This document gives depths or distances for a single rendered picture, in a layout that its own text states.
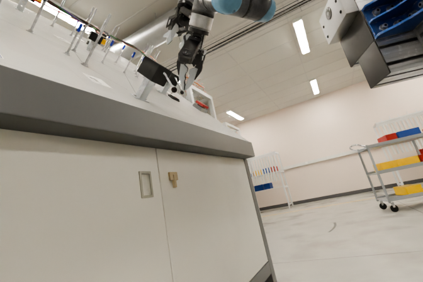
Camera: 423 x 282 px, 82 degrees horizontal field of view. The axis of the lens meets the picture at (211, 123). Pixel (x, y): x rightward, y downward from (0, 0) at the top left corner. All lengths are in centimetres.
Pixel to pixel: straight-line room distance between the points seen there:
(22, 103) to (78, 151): 12
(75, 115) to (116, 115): 8
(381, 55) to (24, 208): 73
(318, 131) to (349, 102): 134
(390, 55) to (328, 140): 816
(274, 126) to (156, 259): 872
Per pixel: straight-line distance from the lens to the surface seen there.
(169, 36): 101
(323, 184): 878
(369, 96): 914
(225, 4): 73
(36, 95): 40
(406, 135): 463
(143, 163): 54
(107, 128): 44
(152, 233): 53
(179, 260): 59
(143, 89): 61
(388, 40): 73
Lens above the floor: 66
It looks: 18 degrees up
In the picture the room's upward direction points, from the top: 12 degrees counter-clockwise
